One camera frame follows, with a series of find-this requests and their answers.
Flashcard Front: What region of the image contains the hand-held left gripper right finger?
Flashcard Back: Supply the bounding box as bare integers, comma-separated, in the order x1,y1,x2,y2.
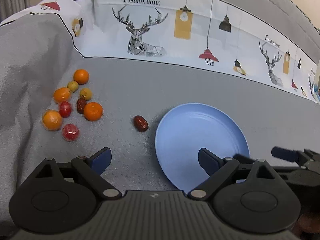
187,148,288,201

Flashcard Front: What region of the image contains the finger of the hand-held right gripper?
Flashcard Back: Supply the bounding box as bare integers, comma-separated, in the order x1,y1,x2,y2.
232,154,320,180
271,146,320,167

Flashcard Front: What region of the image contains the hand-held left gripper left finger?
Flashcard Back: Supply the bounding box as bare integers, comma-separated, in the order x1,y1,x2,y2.
25,147,123,201

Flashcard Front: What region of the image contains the blue plate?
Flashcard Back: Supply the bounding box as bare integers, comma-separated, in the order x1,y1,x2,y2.
155,103,250,190

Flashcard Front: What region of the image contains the plastic red tomato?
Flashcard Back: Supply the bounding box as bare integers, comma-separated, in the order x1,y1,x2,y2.
58,101,73,118
62,123,80,141

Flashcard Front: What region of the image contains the plain orange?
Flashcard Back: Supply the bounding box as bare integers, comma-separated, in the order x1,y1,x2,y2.
83,102,104,122
73,69,90,85

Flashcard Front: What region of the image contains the dark red date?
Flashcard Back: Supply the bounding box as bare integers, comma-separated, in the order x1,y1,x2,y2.
76,98,87,114
133,115,149,132

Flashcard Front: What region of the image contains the plastic orange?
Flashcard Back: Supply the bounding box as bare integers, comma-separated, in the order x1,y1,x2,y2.
53,87,72,104
42,109,63,131

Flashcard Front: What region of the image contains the person's right hand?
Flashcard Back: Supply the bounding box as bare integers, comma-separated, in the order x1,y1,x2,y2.
299,211,320,240

